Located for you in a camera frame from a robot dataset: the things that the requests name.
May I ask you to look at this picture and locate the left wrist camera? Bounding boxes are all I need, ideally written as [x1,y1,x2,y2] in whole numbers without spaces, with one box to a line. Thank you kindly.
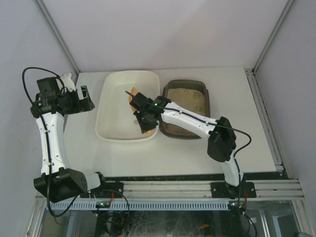
[37,77,60,94]

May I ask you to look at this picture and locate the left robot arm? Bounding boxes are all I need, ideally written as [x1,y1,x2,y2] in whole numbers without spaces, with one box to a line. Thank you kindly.
[31,85,102,203]

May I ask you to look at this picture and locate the grey slotted cable duct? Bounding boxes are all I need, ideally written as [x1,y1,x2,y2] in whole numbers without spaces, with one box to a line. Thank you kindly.
[45,200,229,211]

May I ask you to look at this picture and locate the aluminium mounting rail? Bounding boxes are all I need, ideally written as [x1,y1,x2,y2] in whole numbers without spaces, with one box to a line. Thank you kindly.
[37,179,304,198]

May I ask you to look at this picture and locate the dark brown litter box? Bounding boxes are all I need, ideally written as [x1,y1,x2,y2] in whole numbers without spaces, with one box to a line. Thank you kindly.
[159,79,210,140]

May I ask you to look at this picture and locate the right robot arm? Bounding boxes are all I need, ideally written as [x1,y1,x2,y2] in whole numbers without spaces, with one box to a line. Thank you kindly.
[129,92,243,199]

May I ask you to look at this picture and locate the yellow litter scoop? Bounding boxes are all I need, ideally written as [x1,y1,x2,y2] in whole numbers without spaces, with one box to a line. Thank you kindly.
[127,86,153,135]

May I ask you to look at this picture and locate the white plastic tub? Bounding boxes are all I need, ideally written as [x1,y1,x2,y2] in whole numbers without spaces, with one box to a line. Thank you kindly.
[95,70,160,142]

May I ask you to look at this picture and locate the beige litter pellets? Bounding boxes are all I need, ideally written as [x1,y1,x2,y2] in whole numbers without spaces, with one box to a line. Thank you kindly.
[167,88,209,116]

